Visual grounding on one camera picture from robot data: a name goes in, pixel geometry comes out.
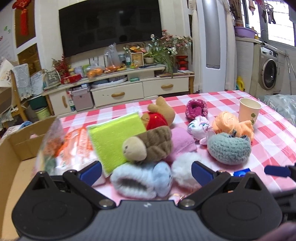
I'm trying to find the pink towel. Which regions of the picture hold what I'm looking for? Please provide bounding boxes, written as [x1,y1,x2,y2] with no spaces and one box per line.
[165,127,197,163]

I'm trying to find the lime green sponge cloth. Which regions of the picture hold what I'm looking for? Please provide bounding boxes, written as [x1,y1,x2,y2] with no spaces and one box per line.
[87,112,146,177]

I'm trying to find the white patterned sock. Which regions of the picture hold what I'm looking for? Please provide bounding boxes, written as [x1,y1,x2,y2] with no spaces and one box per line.
[187,115,215,146]

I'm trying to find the light blue fluffy slipper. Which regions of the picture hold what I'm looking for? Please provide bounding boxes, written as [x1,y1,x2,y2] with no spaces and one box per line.
[110,161,173,199]

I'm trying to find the orange fluffy plush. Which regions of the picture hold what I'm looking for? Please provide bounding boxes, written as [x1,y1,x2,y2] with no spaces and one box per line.
[212,111,254,142]

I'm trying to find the brown monkey plush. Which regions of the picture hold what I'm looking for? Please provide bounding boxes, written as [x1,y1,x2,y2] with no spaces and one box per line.
[122,126,173,163]

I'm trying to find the magenta knitted sock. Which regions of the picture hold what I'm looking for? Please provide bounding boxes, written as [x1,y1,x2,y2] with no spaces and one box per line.
[185,99,208,120]

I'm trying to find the bear plush with red strawberry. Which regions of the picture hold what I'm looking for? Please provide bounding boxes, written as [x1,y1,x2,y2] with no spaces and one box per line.
[141,96,176,130]

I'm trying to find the orange tissue pack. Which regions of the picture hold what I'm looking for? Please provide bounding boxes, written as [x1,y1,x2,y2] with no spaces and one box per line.
[54,128,97,175]

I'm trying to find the blue snack packet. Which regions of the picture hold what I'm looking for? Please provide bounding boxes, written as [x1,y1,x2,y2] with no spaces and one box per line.
[233,168,251,177]

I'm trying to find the clear plastic snack bag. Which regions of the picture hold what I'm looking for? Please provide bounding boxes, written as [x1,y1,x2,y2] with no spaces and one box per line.
[35,117,65,175]

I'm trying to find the red checkered tablecloth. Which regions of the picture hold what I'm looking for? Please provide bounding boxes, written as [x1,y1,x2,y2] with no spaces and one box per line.
[61,90,295,192]

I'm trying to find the white paper cup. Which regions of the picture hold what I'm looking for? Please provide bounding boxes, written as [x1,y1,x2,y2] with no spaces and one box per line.
[238,98,261,125]

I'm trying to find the brown cardboard box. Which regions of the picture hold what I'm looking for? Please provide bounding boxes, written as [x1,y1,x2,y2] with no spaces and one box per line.
[0,117,56,240]

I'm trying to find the pink storage box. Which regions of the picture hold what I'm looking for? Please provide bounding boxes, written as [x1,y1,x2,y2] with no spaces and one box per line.
[71,88,94,111]

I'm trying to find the green plastic bucket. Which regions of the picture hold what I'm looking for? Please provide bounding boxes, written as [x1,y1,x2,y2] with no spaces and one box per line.
[34,106,51,121]

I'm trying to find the cream tv cabinet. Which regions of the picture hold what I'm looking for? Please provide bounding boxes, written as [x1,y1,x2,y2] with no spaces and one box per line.
[42,64,194,116]

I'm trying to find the white washing machine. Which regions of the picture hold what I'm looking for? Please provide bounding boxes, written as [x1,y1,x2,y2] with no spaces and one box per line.
[249,43,285,97]

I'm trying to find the wooden chair with lace cover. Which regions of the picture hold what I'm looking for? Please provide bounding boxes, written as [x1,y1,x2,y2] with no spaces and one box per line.
[1,59,32,123]

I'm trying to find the framed picture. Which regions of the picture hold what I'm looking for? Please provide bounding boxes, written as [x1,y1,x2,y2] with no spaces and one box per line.
[130,52,144,67]

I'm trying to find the potted flower plant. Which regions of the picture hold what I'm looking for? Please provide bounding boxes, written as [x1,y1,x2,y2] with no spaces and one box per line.
[144,30,193,74]

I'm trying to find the purple plastic basin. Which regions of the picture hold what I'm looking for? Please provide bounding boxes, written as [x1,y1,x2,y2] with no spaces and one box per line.
[234,27,256,39]

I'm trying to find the black television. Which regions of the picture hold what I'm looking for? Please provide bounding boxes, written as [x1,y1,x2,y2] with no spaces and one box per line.
[59,1,162,57]

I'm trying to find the white standing air conditioner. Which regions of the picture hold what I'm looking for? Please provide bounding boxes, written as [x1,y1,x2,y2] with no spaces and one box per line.
[189,1,236,93]

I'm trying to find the red chinese knot decoration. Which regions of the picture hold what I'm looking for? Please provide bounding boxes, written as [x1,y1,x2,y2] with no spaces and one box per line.
[12,0,31,36]

